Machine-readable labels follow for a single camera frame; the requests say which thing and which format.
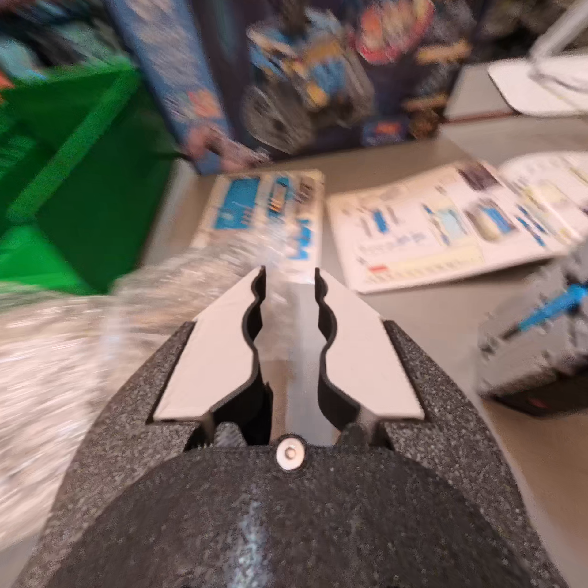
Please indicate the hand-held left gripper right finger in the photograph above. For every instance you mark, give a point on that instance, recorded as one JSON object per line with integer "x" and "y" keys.
{"x": 372, "y": 363}

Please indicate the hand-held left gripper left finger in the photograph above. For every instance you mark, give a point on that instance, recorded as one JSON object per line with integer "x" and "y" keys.
{"x": 211, "y": 363}

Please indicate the white lamp stand base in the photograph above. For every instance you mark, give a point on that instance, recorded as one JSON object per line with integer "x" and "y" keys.
{"x": 533, "y": 87}

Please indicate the green plastic bin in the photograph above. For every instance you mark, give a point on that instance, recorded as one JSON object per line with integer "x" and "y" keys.
{"x": 69, "y": 183}

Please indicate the blue sticker sheet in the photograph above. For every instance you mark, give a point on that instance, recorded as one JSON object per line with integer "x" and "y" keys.
{"x": 243, "y": 202}

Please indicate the open instruction booklet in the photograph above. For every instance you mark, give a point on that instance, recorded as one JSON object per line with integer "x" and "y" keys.
{"x": 436, "y": 229}

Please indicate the partly built toy brick model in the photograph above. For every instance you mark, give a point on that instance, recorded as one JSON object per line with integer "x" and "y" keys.
{"x": 528, "y": 358}

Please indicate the clear bubble wrap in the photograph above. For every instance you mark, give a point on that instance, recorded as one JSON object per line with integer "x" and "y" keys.
{"x": 59, "y": 367}

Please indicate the blue printed box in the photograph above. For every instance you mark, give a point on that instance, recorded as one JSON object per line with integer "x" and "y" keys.
{"x": 174, "y": 69}

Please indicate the dark toy product box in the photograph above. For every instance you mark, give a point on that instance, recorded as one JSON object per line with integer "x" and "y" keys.
{"x": 390, "y": 92}

